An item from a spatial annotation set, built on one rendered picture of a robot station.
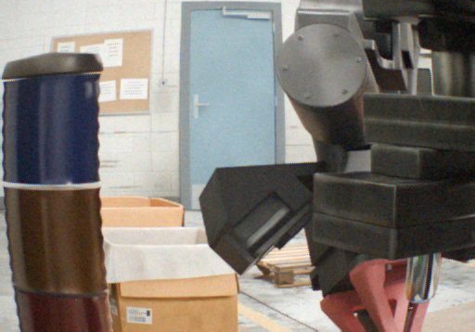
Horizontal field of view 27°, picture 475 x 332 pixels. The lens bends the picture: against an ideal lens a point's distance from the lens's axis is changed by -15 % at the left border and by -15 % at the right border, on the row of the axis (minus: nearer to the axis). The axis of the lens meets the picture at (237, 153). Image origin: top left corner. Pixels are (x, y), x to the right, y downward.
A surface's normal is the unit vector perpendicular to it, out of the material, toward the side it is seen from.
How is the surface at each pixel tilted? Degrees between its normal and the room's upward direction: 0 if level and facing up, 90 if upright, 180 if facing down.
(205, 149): 90
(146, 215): 86
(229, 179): 61
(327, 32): 66
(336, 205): 90
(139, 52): 90
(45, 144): 76
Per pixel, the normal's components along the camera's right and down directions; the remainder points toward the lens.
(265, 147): 0.27, 0.05
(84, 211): 0.78, 0.27
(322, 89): -0.25, -0.36
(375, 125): -0.95, 0.03
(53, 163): 0.26, -0.20
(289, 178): 0.27, -0.44
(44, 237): 0.00, -0.19
